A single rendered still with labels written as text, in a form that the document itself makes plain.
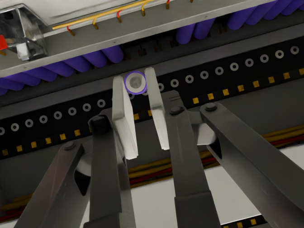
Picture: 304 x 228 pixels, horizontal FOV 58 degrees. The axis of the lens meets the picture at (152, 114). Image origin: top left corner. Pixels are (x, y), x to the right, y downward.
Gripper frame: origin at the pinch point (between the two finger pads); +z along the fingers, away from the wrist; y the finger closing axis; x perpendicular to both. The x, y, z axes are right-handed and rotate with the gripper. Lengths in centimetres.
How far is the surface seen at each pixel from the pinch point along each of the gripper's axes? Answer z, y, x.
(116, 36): 6.6, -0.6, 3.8
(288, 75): 15.3, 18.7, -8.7
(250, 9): 9.9, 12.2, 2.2
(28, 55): 3.1, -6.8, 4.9
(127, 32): 6.7, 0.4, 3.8
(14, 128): 16.8, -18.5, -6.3
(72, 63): 10.7, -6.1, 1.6
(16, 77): 10.5, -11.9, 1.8
